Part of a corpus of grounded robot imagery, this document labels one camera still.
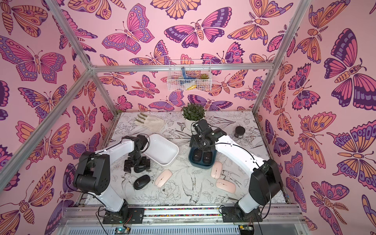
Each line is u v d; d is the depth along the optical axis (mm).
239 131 1003
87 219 732
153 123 1130
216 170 873
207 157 920
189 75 947
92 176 467
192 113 966
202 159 926
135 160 741
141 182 829
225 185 818
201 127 638
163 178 847
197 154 926
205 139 608
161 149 1008
